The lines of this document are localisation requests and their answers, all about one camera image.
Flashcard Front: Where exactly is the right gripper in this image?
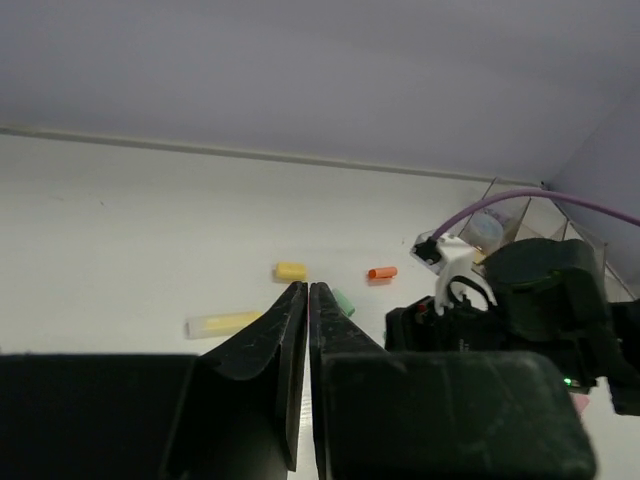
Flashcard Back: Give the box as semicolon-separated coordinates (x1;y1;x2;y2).
384;296;505;353

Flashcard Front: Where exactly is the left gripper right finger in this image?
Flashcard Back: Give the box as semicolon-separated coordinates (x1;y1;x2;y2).
309;282;597;479

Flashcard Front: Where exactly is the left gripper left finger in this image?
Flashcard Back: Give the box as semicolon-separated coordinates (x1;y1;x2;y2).
1;282;307;479

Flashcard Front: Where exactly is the paperclip jar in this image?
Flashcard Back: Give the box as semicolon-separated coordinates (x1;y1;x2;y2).
461;209;504;254

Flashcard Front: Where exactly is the green marker cap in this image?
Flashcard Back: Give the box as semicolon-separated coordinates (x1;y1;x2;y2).
332;289;356;318

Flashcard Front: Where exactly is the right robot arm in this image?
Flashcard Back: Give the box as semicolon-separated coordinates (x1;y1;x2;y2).
384;238;639;416

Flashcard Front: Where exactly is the yellow highlighter body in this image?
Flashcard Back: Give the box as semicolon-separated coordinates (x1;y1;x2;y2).
184;311;262;340

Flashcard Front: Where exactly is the small orange marker cap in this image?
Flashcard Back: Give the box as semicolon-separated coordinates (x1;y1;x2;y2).
367;266;398;281

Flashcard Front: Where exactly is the clear compartment organizer tray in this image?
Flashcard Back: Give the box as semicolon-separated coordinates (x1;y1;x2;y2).
482;197;639;302

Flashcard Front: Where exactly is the pink highlighter pen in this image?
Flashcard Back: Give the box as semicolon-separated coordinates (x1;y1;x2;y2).
571;394;590;415

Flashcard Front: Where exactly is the yellow marker cap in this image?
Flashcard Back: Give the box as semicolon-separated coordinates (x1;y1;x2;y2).
273;262;308;282

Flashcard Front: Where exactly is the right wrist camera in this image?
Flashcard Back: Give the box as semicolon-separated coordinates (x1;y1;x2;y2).
411;232;495;316

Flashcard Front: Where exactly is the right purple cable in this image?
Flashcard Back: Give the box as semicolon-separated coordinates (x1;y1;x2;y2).
432;188;640;240

